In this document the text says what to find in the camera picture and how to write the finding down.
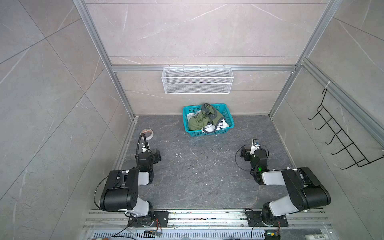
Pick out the teal plastic basket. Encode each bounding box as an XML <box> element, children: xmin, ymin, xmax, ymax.
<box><xmin>183</xmin><ymin>103</ymin><xmax>235</xmax><ymax>137</ymax></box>

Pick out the green tank top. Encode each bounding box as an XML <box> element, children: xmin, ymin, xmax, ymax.
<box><xmin>187</xmin><ymin>103</ymin><xmax>229</xmax><ymax>134</ymax></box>

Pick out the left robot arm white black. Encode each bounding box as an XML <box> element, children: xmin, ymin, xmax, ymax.
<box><xmin>100</xmin><ymin>151</ymin><xmax>161</xmax><ymax>222</ymax></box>

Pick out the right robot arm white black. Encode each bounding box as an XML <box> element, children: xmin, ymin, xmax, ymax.
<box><xmin>237</xmin><ymin>144</ymin><xmax>331</xmax><ymax>226</ymax></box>

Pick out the white navy tank top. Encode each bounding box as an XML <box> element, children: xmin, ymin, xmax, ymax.
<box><xmin>187</xmin><ymin>111</ymin><xmax>230</xmax><ymax>134</ymax></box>

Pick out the tape roll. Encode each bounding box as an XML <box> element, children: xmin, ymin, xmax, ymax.
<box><xmin>140</xmin><ymin>129</ymin><xmax>154</xmax><ymax>141</ymax></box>

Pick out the white bottle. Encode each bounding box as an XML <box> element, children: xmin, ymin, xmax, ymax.
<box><xmin>305</xmin><ymin>234</ymin><xmax>330</xmax><ymax>240</ymax></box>

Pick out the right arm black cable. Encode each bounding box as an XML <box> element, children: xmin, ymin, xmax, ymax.
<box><xmin>234</xmin><ymin>144</ymin><xmax>256</xmax><ymax>173</ymax></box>

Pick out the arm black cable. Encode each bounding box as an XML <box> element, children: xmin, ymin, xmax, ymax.
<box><xmin>234</xmin><ymin>144</ymin><xmax>256</xmax><ymax>173</ymax></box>
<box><xmin>135</xmin><ymin>132</ymin><xmax>151</xmax><ymax>169</ymax></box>

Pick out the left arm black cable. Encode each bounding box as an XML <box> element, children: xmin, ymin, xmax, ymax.
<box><xmin>135</xmin><ymin>132</ymin><xmax>151</xmax><ymax>169</ymax></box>

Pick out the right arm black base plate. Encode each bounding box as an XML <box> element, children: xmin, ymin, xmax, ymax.
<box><xmin>244</xmin><ymin>209</ymin><xmax>289</xmax><ymax>227</ymax></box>

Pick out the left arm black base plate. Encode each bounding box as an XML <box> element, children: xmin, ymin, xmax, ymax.
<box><xmin>128</xmin><ymin>211</ymin><xmax>170</xmax><ymax>228</ymax></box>

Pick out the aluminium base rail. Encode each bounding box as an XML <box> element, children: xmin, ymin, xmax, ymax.
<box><xmin>78</xmin><ymin>209</ymin><xmax>338</xmax><ymax>240</ymax></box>

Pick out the white wire mesh shelf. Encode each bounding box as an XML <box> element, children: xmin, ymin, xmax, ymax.
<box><xmin>162</xmin><ymin>67</ymin><xmax>234</xmax><ymax>95</ymax></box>

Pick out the black wire hook rack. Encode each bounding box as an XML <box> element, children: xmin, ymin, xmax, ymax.
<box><xmin>308</xmin><ymin>89</ymin><xmax>384</xmax><ymax>170</ymax></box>

